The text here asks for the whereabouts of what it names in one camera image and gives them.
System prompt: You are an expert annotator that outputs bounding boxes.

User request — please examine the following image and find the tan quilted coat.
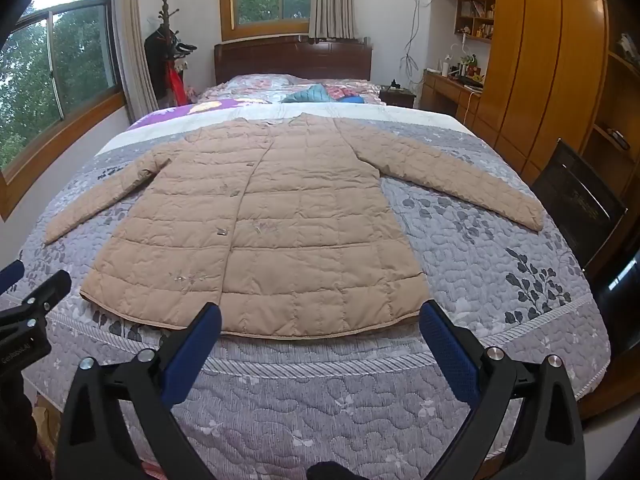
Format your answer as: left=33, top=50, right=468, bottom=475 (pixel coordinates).
left=44, top=112, right=546, bottom=338

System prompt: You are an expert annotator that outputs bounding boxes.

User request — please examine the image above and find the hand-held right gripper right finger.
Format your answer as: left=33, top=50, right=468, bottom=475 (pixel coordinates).
left=419, top=300, right=586, bottom=480

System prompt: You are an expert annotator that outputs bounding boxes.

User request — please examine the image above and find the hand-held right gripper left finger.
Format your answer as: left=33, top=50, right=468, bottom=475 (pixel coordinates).
left=54, top=302, right=223, bottom=480

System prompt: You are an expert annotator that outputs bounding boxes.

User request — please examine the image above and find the large wooden-framed window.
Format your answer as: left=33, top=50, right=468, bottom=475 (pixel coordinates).
left=0, top=0, right=127, bottom=173

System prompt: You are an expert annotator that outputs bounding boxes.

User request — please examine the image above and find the black chair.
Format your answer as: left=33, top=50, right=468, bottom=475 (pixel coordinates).
left=530, top=138, right=629, bottom=272

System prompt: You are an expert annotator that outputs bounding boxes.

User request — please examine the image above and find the dark wooden nightstand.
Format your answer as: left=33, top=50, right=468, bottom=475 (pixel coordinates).
left=378, top=85, right=417, bottom=110

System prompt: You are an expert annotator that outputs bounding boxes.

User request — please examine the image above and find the blue garment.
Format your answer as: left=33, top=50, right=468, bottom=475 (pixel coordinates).
left=281, top=85, right=331, bottom=104

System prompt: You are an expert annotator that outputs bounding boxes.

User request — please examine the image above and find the dark wooden headboard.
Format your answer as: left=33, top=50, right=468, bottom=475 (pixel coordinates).
left=214, top=40, right=375, bottom=86

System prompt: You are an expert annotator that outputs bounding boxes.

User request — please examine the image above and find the red plaid garment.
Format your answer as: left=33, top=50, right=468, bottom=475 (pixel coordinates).
left=325, top=85, right=362, bottom=103

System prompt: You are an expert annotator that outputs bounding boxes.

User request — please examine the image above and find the purple printed blanket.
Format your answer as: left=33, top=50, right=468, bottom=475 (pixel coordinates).
left=127, top=99, right=251, bottom=132

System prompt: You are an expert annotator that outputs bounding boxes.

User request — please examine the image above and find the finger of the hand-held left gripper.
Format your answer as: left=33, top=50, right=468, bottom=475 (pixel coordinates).
left=0, top=260, right=26, bottom=295
left=20, top=270, right=72, bottom=322

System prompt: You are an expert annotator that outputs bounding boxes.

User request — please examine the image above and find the dark glossy panel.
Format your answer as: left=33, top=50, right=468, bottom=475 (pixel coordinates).
left=594, top=252, right=640, bottom=361

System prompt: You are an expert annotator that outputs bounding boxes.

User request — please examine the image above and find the coat rack with clothes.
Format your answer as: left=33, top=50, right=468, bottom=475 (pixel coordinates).
left=144, top=0, right=199, bottom=109

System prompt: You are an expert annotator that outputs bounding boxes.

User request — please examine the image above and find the wooden desk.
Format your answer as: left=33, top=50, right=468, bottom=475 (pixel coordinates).
left=420, top=67, right=484, bottom=128

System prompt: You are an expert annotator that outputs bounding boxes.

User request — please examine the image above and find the wooden wardrobe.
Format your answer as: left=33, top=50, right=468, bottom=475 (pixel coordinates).
left=432, top=0, right=617, bottom=177

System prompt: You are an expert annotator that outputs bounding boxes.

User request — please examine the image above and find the beige curtain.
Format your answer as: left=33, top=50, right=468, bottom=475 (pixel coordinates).
left=307, top=0, right=359, bottom=41
left=112, top=0, right=162, bottom=122

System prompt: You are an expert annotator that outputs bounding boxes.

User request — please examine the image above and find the wooden open shelf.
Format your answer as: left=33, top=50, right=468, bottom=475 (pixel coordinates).
left=580, top=35, right=640, bottom=196

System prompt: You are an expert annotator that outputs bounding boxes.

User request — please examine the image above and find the grey leaf-print quilt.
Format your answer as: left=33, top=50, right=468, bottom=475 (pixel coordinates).
left=0, top=105, right=613, bottom=480

